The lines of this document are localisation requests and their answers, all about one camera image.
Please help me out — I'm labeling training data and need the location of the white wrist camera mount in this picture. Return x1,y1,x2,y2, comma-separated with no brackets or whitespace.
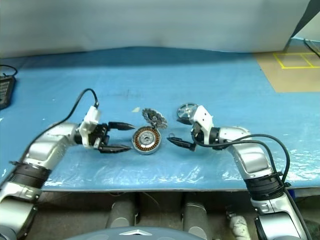
189,105,215,146
79,105,101,150

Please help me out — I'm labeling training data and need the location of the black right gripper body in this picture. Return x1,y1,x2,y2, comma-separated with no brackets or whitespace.
190,123,205,146

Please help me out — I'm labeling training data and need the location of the grey robot chest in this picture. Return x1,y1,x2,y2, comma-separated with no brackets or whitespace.
65,226,201,240

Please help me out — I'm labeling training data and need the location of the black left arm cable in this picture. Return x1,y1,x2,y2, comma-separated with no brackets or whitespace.
24,88,100,151

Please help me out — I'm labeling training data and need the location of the brown cardboard sheet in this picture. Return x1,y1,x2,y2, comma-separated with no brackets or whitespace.
254,51,320,94

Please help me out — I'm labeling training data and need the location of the silver round motor housing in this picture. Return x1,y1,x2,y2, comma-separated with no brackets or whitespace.
131,126,164,156

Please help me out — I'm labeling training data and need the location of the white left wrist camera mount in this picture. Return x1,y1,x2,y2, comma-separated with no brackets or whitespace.
79,105,101,150

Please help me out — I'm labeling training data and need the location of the black cable bundle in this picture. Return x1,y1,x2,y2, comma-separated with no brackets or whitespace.
303,38,320,56

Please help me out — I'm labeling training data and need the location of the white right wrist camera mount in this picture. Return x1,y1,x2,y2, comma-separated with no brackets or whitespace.
189,105,215,146

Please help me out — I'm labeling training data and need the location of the black box device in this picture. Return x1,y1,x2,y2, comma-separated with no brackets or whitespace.
0,74,17,111

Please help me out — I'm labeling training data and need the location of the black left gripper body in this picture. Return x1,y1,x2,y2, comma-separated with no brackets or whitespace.
87,122,112,151

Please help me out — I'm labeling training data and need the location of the white lumpy object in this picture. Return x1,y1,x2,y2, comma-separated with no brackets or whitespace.
226,204,248,238

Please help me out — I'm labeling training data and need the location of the silver spoked rotor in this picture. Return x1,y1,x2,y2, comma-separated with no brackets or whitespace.
176,103,199,121

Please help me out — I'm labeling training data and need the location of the silver motor lid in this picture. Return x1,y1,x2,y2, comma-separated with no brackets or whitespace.
141,107,168,131

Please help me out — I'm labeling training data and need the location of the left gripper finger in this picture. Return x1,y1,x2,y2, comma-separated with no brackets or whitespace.
97,144,133,154
107,121,136,132

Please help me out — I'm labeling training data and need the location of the thin black device cable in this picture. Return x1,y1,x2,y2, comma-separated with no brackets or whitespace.
0,64,18,78

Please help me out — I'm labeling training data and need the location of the grey rounded cylinder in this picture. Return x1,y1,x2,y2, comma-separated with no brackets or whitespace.
183,199,210,240
107,199,138,229

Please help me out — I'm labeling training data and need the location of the white backdrop board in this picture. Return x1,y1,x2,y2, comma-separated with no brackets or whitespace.
0,0,311,60

